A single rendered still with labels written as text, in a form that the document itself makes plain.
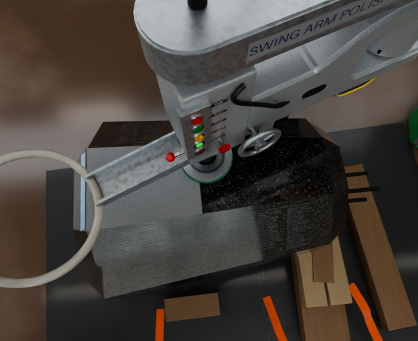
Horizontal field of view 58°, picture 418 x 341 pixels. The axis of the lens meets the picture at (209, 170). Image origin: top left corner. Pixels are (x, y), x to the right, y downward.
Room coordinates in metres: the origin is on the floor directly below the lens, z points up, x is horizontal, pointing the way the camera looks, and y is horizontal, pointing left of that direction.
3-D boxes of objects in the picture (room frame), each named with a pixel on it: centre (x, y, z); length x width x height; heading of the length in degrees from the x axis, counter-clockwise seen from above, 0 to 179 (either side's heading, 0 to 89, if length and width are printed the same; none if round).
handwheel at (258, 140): (0.49, -0.15, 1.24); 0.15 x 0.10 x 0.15; 112
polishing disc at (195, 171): (0.56, 0.01, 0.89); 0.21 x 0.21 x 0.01
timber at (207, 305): (-0.03, 0.12, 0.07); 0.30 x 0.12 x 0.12; 95
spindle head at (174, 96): (0.59, -0.07, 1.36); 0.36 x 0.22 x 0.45; 112
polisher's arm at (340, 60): (0.69, -0.36, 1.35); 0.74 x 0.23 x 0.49; 112
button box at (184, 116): (0.43, 0.03, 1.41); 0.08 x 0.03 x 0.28; 112
